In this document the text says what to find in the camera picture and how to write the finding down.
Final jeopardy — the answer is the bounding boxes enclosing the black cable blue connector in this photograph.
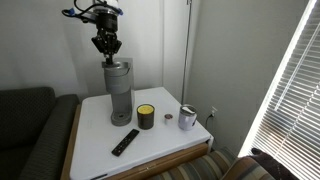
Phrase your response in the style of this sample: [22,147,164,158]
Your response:
[61,0,101,23]

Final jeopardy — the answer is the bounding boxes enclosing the dark candle jar yellow wax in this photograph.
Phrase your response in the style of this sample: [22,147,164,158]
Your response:
[136,103,156,131]

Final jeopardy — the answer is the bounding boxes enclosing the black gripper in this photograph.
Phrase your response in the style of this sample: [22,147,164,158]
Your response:
[91,13,123,65]

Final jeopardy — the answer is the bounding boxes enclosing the gray coffeemaker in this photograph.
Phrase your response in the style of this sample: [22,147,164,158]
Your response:
[101,58,136,127]

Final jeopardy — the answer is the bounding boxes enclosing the thin gray wall rod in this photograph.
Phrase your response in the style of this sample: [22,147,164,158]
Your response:
[181,0,194,105]

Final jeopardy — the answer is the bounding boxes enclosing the dark gray textured sofa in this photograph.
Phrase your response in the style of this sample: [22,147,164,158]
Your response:
[0,86,81,180]

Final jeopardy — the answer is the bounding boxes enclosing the white plastic board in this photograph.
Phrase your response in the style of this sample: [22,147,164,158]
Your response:
[69,86,213,180]

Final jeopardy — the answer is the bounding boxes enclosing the black remote control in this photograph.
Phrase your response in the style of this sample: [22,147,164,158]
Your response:
[111,128,141,158]

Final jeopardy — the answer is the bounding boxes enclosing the dark fuzzy blanket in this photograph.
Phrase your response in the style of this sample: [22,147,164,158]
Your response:
[251,147,301,180]

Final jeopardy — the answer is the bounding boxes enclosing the striped sofa cushion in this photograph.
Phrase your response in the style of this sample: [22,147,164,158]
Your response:
[221,154,278,180]

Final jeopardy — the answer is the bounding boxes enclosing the white window blinds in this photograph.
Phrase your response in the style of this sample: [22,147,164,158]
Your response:
[237,0,320,180]

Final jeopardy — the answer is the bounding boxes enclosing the small coffee pod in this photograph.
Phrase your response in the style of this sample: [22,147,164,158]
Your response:
[163,113,174,126]

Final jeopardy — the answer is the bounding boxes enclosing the white lidded mug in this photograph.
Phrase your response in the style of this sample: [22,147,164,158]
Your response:
[177,104,198,132]

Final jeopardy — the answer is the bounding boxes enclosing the striped fabric sofa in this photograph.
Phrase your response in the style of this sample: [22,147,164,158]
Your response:
[146,148,278,180]

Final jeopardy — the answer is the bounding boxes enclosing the white wall outlet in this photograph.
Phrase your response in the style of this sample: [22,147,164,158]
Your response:
[209,105,219,118]

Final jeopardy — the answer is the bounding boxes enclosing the black power cord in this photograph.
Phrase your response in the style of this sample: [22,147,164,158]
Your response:
[204,113,215,131]

